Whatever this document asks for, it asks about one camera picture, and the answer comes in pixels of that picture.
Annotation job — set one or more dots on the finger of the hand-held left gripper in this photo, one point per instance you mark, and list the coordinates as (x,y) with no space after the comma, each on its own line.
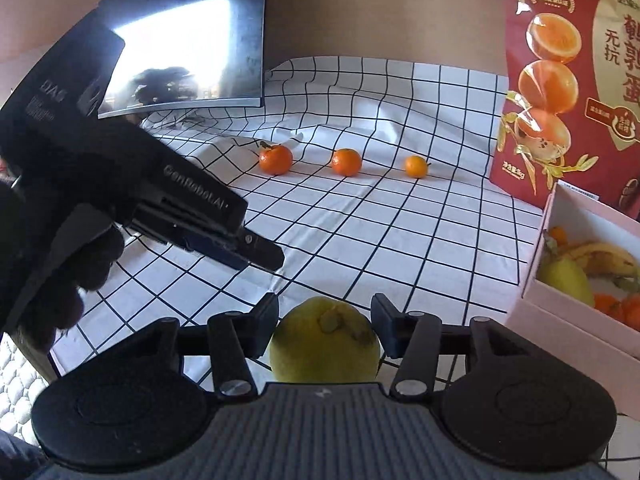
(215,252)
(262,252)

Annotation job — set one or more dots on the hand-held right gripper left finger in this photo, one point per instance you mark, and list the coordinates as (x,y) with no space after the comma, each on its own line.
(266,327)

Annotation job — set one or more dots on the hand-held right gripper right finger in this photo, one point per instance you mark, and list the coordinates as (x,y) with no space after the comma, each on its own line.
(387,327)

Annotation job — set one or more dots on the pale green pear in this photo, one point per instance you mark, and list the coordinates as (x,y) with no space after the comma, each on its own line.
(325,355)

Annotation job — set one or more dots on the pink cardboard box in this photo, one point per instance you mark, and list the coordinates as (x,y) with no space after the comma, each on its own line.
(560,340)

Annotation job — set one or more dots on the yellow-green pear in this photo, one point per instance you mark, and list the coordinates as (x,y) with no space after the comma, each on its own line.
(565,280)

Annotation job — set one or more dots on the large spotted banana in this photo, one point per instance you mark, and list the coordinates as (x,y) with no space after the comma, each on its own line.
(607,257)

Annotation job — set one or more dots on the person's left hand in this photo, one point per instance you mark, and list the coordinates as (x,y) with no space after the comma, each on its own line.
(100,265)

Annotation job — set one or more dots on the black checked white cloth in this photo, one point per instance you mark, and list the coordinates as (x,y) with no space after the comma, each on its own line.
(350,240)

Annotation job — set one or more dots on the tangerine with stem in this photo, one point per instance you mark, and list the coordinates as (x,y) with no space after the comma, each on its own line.
(275,160)

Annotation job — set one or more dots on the black monitor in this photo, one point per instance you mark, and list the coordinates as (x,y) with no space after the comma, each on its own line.
(210,10)

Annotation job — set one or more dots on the white quilted mattress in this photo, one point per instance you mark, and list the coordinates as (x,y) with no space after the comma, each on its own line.
(20,390)

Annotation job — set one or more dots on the red snack bag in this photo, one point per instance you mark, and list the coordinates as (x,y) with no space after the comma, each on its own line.
(575,110)

